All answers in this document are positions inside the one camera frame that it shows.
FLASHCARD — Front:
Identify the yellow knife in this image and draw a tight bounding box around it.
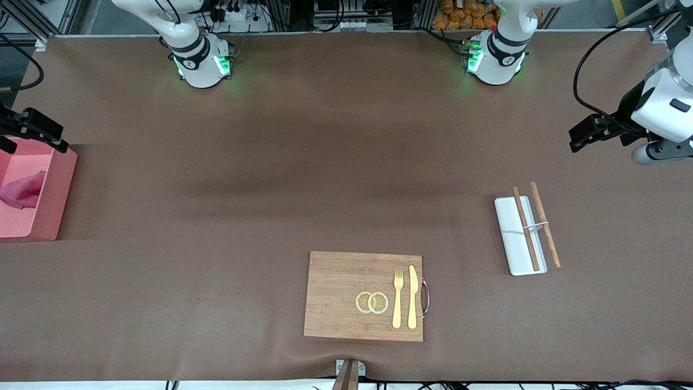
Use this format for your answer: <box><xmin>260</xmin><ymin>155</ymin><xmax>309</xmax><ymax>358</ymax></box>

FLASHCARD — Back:
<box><xmin>408</xmin><ymin>265</ymin><xmax>419</xmax><ymax>330</ymax></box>

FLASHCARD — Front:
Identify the white rectangular tray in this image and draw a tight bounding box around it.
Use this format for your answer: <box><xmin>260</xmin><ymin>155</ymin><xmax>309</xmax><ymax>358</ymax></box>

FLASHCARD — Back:
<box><xmin>494</xmin><ymin>196</ymin><xmax>548</xmax><ymax>276</ymax></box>

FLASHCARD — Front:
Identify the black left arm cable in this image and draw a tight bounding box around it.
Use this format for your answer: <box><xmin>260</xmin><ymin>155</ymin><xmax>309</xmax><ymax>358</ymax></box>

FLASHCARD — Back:
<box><xmin>574</xmin><ymin>11</ymin><xmax>677</xmax><ymax>132</ymax></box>

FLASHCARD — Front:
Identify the red cloth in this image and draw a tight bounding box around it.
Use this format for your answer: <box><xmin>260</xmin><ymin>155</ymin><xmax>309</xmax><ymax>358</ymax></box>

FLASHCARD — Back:
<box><xmin>0</xmin><ymin>170</ymin><xmax>47</xmax><ymax>210</ymax></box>

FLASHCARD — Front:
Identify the yellow fork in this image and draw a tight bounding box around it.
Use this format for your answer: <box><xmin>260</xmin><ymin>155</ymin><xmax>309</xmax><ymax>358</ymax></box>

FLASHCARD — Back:
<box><xmin>392</xmin><ymin>270</ymin><xmax>404</xmax><ymax>329</ymax></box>

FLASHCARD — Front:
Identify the wooden cutting board, metal handle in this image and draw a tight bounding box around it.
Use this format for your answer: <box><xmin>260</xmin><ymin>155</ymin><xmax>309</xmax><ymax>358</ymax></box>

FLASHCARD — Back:
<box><xmin>303</xmin><ymin>251</ymin><xmax>432</xmax><ymax>343</ymax></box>

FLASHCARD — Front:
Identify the aluminium frame profile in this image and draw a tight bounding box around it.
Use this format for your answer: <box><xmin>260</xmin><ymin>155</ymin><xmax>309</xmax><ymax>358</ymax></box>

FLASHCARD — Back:
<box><xmin>0</xmin><ymin>0</ymin><xmax>82</xmax><ymax>52</ymax></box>
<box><xmin>647</xmin><ymin>8</ymin><xmax>684</xmax><ymax>44</ymax></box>

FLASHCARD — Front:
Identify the black electronics box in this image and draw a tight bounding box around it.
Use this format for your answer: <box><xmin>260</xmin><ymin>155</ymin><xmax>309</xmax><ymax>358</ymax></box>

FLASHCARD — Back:
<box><xmin>314</xmin><ymin>0</ymin><xmax>396</xmax><ymax>18</ymax></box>

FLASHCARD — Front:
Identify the orange bread pile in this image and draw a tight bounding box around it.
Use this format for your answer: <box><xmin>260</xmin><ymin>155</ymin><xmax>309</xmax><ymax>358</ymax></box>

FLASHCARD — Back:
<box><xmin>432</xmin><ymin>0</ymin><xmax>544</xmax><ymax>30</ymax></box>

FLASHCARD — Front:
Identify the brown mount bar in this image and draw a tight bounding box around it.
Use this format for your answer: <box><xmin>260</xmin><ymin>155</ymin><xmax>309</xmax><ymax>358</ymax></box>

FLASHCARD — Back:
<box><xmin>331</xmin><ymin>361</ymin><xmax>359</xmax><ymax>390</ymax></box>

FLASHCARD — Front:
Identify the pink plastic box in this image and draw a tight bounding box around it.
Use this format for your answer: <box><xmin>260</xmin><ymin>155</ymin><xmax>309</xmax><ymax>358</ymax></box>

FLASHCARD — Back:
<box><xmin>0</xmin><ymin>137</ymin><xmax>77</xmax><ymax>243</ymax></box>

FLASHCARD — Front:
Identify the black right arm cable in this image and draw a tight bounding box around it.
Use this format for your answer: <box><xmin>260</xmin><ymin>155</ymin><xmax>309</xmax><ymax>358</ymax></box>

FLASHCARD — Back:
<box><xmin>0</xmin><ymin>34</ymin><xmax>44</xmax><ymax>92</ymax></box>

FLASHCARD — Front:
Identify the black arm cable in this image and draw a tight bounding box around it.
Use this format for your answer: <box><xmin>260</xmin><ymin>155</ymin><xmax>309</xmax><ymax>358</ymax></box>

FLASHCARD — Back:
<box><xmin>0</xmin><ymin>34</ymin><xmax>44</xmax><ymax>92</ymax></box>
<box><xmin>574</xmin><ymin>11</ymin><xmax>677</xmax><ymax>132</ymax></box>

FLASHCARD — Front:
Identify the brown wooden chopstick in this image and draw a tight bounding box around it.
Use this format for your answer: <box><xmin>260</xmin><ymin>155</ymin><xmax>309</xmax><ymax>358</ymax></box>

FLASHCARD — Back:
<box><xmin>530</xmin><ymin>181</ymin><xmax>561</xmax><ymax>268</ymax></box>
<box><xmin>512</xmin><ymin>187</ymin><xmax>541</xmax><ymax>271</ymax></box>

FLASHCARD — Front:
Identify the white power strip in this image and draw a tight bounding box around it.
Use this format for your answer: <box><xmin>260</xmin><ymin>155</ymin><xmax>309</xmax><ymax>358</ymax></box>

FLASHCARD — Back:
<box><xmin>215</xmin><ymin>4</ymin><xmax>251</xmax><ymax>22</ymax></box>

